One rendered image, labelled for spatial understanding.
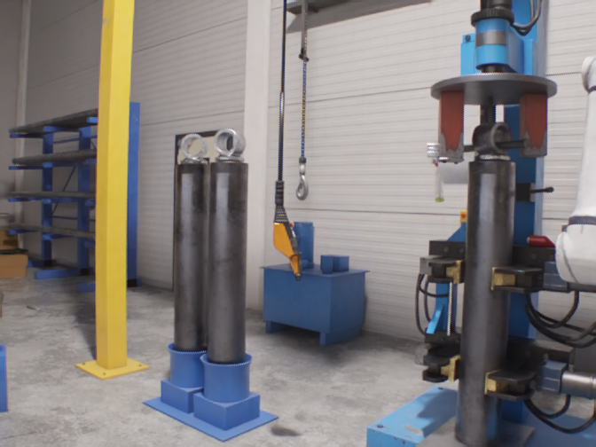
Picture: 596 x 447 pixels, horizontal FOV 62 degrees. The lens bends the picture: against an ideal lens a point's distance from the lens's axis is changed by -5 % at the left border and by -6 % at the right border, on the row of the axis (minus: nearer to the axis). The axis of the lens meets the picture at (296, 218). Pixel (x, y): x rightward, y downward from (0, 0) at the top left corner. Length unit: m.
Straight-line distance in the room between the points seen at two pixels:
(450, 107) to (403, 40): 2.77
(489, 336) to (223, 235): 1.43
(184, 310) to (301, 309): 1.84
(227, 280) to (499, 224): 1.42
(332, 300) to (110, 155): 2.19
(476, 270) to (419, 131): 2.67
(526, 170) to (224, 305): 1.74
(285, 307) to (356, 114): 2.02
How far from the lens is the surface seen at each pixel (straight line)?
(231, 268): 2.85
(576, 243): 1.68
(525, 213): 2.87
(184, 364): 3.20
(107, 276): 3.88
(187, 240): 3.08
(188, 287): 3.12
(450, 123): 2.47
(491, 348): 2.51
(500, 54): 2.55
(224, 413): 2.97
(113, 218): 3.86
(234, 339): 2.93
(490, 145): 2.47
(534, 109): 2.56
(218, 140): 2.94
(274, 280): 4.96
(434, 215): 4.83
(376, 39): 5.37
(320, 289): 4.62
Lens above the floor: 1.27
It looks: 2 degrees down
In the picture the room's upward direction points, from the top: 1 degrees clockwise
